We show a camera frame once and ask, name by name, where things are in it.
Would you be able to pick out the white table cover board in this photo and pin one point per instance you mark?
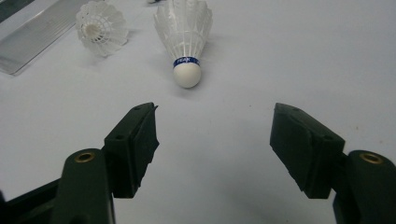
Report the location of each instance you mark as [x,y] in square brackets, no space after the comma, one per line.
[218,124]

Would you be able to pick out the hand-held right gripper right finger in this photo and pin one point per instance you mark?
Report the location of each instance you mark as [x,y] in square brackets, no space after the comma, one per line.
[305,149]

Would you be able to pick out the clear plastic tray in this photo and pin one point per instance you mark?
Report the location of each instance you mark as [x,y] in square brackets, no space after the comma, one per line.
[31,40]

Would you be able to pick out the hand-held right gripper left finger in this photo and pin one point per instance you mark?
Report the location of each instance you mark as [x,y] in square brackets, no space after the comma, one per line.
[130,149]

